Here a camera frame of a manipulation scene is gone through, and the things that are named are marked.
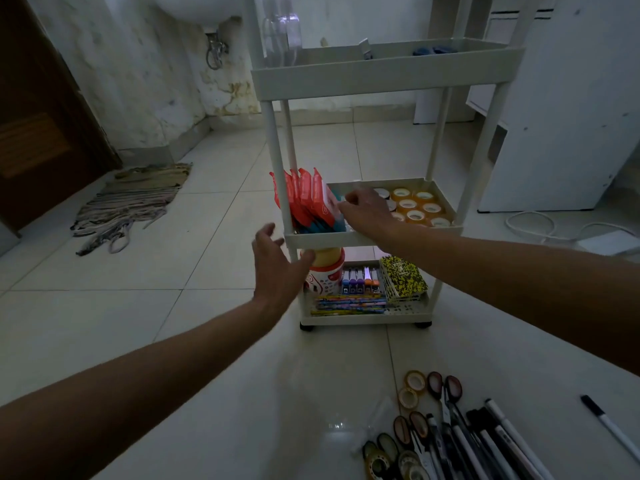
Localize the person's right hand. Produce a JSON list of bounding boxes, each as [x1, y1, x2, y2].
[[339, 188, 402, 242]]

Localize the person's left hand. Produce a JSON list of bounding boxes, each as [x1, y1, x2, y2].
[[251, 222, 316, 316]]

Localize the red packet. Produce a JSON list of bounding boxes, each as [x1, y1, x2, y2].
[[269, 172, 287, 210], [312, 168, 347, 230], [298, 168, 321, 229], [284, 169, 312, 228]]

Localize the person's right forearm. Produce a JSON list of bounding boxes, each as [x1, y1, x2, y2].
[[380, 222, 640, 376]]

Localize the person's left forearm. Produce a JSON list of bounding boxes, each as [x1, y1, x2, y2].
[[0, 295, 287, 480]]

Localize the white glue bottle yellow cap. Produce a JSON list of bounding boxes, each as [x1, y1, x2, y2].
[[304, 247, 347, 296]]

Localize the bundle of colourful pencils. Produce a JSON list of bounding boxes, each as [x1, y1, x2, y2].
[[310, 293, 388, 317]]

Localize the group of brown tape rolls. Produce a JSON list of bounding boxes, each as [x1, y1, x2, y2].
[[372, 187, 453, 229]]

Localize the stack of yellow black notebooks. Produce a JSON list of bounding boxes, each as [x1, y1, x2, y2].
[[378, 255, 430, 302]]

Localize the white three-tier plastic cart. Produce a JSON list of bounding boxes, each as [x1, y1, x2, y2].
[[242, 0, 540, 331]]

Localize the striped floor rug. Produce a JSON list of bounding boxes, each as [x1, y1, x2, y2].
[[70, 163, 194, 257]]

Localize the clear plastic bottles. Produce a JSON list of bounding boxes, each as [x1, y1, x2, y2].
[[262, 0, 304, 68]]

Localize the metal drain pipe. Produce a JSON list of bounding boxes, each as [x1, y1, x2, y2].
[[204, 27, 230, 71]]

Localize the patterned tape roll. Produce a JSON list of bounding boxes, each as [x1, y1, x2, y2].
[[398, 450, 432, 480], [364, 451, 393, 480]]

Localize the white cabinet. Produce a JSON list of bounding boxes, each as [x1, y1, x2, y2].
[[465, 0, 640, 214]]

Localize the white wash basin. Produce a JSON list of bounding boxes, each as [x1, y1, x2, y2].
[[149, 0, 247, 26]]

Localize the pile of black white pens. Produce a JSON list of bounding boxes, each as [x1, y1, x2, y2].
[[425, 398, 555, 480]]

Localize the white power adapter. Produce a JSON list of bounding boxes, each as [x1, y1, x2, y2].
[[574, 230, 640, 257]]

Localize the brown wooden door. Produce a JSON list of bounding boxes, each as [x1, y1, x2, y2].
[[0, 0, 124, 232]]

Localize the white marker black cap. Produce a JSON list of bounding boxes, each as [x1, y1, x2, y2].
[[580, 395, 640, 464]]

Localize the white cable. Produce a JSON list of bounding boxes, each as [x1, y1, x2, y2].
[[504, 210, 640, 245]]

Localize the dark red handled scissors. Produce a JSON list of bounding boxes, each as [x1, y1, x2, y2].
[[426, 371, 481, 460]]

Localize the brown handled scissors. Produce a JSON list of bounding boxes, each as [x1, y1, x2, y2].
[[393, 411, 441, 480]]

